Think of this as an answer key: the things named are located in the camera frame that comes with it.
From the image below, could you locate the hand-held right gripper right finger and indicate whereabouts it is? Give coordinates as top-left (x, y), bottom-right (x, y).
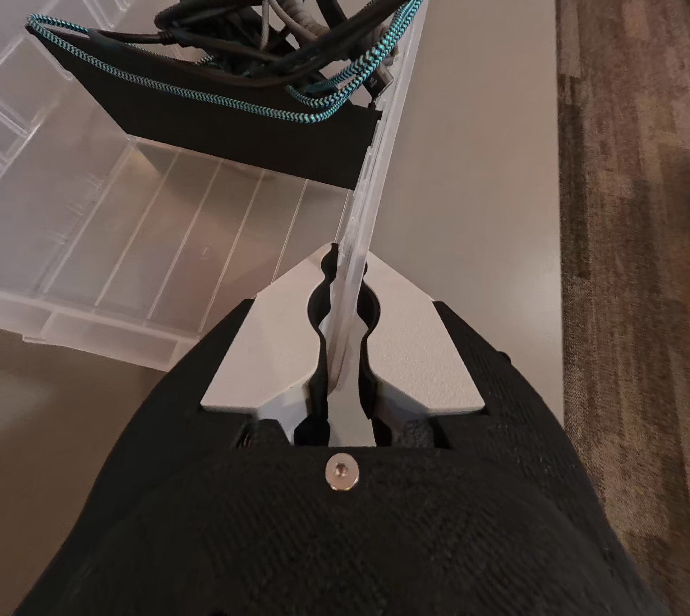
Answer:
top-left (356, 252), bottom-right (486, 447)

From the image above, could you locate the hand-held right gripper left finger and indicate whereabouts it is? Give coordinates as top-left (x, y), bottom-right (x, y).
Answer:
top-left (201, 243), bottom-right (339, 447)

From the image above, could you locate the clear plastic bin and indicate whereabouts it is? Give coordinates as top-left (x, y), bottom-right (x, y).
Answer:
top-left (0, 0), bottom-right (434, 398)

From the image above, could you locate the black bin divider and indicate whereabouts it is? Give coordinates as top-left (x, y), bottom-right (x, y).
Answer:
top-left (26, 25), bottom-right (385, 191)

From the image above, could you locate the teal braided cable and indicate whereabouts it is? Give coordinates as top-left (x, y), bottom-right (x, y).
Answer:
top-left (27, 0), bottom-right (432, 126)

